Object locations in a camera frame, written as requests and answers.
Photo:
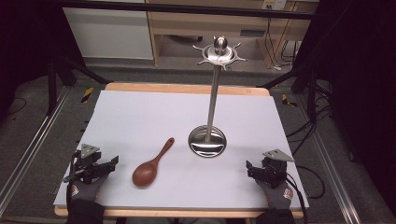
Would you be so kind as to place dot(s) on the white table mat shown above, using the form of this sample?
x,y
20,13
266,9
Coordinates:
x,y
186,124

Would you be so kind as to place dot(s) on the yellow black striped floor marker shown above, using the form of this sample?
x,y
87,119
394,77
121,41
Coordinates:
x,y
289,101
87,94

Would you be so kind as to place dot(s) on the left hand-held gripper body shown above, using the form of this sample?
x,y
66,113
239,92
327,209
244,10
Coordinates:
x,y
88,161

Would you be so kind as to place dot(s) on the steel utensil stand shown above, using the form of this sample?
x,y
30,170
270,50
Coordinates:
x,y
212,105

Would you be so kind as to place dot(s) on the black horizontal frame bar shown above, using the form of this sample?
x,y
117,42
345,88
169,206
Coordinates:
x,y
186,8

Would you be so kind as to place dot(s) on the metal floor rail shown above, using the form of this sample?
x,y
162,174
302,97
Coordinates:
x,y
31,146
333,174

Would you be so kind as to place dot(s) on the person's left hand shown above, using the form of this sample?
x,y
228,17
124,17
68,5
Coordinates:
x,y
85,191

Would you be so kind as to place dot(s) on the brown wooden spoon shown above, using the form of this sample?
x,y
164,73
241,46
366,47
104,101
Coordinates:
x,y
145,176

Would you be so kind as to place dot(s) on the black stand leg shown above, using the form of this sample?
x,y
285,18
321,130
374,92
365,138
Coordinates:
x,y
299,79
62,77

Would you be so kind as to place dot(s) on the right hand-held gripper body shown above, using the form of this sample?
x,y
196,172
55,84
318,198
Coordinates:
x,y
274,169

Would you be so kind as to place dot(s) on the white cabinet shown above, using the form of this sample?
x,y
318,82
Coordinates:
x,y
109,34

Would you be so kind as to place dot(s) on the person's right hand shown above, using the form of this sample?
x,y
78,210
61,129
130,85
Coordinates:
x,y
278,196

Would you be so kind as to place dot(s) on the wooden table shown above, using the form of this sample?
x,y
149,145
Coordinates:
x,y
186,88

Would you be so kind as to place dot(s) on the dark curtain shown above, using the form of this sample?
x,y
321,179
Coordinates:
x,y
28,40
361,93

